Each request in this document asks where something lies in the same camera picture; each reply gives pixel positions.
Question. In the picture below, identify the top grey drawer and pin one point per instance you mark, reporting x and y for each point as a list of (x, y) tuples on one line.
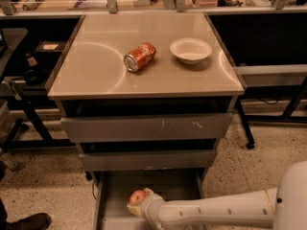
[(146, 128)]

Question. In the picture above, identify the black headphones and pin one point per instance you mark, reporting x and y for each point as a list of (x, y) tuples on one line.
[(35, 75)]

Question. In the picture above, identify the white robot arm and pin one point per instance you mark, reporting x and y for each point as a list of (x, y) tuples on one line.
[(280, 208)]

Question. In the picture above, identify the open bottom grey drawer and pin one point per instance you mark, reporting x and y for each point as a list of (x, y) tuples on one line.
[(115, 188)]

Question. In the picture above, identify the white paper bowl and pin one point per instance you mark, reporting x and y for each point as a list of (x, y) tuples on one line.
[(190, 50)]

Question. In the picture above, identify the red apple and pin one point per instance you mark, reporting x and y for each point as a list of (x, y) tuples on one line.
[(137, 196)]

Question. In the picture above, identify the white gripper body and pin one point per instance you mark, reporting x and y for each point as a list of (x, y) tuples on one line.
[(150, 204)]

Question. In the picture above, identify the dark shoe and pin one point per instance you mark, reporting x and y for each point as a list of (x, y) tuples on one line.
[(40, 221)]

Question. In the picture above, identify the orange soda can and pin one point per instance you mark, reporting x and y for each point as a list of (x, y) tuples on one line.
[(139, 57)]

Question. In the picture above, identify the middle grey drawer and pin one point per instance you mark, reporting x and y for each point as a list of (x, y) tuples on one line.
[(148, 160)]

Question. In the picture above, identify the grey drawer cabinet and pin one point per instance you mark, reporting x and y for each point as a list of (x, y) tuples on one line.
[(92, 80)]

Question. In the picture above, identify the black desk frame left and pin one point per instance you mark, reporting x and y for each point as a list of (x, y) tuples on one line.
[(12, 93)]

